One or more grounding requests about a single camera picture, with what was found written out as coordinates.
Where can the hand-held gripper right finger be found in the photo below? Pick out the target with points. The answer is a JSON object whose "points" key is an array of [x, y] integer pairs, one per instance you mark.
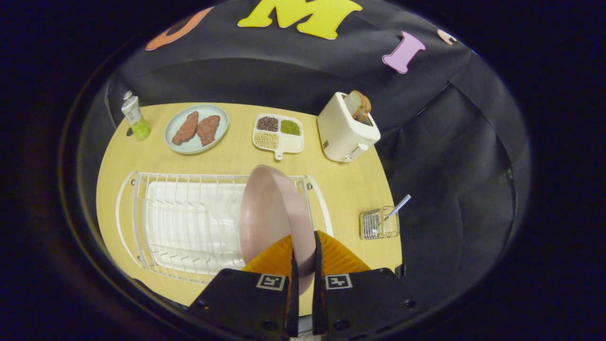
{"points": [[364, 303]]}

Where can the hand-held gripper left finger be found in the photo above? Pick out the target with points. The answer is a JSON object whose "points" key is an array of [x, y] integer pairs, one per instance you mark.
{"points": [[246, 303]]}

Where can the pink plate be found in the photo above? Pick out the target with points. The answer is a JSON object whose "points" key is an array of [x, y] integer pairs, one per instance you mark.
{"points": [[270, 208]]}

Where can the light blue plate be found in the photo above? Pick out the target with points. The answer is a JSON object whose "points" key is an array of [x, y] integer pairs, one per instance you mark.
{"points": [[199, 147]]}

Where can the white divided bean tray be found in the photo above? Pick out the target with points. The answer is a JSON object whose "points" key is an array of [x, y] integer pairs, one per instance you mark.
{"points": [[291, 142]]}

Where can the white toaster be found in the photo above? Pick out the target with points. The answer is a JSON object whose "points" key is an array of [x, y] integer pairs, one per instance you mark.
{"points": [[341, 135]]}

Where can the black backdrop cloth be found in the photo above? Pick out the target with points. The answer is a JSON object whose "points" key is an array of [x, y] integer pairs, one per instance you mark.
{"points": [[426, 142]]}

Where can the brown meat patty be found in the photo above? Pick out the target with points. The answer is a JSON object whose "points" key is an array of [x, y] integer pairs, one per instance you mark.
{"points": [[208, 129], [186, 128]]}

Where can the toasted bread slice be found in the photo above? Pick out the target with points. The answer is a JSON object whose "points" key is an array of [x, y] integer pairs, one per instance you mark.
{"points": [[358, 105]]}

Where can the green liquid squeeze bottle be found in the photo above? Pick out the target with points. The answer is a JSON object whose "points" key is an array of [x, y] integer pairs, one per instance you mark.
{"points": [[137, 121]]}

